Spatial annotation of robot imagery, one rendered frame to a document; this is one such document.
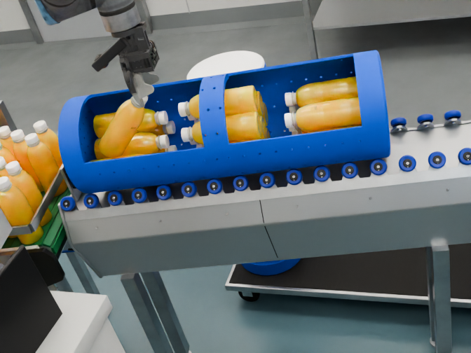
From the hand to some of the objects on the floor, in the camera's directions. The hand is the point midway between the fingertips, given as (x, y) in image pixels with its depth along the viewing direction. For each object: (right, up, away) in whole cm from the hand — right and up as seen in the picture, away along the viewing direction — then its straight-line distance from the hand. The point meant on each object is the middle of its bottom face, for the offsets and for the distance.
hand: (141, 98), depth 163 cm
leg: (+99, -91, +55) cm, 145 cm away
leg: (+100, -82, +66) cm, 145 cm away
